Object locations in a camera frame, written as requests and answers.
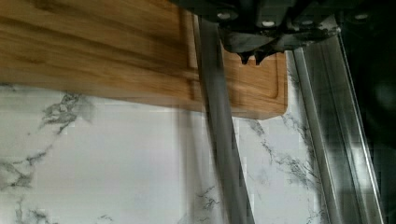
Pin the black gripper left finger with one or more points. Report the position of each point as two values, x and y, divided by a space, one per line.
244 56

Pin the stainless steel toaster oven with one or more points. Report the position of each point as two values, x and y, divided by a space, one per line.
355 192

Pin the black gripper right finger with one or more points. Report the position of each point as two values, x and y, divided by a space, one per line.
260 55

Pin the wooden cutting board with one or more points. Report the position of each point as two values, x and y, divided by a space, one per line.
132 50

